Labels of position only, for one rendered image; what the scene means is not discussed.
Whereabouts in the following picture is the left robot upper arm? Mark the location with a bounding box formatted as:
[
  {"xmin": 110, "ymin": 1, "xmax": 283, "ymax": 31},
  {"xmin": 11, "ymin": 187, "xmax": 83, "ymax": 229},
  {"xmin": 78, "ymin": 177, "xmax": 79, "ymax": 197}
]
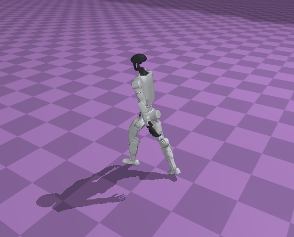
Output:
[{"xmin": 132, "ymin": 79, "xmax": 146, "ymax": 106}]

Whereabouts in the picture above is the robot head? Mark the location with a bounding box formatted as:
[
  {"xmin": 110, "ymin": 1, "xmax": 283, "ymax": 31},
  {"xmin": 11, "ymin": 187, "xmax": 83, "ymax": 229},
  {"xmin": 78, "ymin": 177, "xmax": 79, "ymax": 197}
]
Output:
[{"xmin": 131, "ymin": 53, "xmax": 149, "ymax": 76}]

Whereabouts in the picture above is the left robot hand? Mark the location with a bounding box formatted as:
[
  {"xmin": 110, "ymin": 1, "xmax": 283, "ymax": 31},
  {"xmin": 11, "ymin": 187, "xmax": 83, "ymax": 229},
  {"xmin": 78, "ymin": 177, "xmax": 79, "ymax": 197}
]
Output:
[{"xmin": 147, "ymin": 121, "xmax": 161, "ymax": 137}]

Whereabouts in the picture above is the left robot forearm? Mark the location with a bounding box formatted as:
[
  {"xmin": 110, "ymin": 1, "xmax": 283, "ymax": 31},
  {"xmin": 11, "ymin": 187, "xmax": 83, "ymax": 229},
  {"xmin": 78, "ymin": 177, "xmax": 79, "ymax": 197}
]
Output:
[{"xmin": 138, "ymin": 102, "xmax": 151, "ymax": 126}]

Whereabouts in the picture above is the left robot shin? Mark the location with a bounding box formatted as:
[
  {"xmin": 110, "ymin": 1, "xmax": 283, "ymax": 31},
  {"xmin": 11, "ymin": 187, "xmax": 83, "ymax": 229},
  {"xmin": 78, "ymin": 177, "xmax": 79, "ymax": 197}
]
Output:
[{"xmin": 128, "ymin": 141, "xmax": 138, "ymax": 162}]

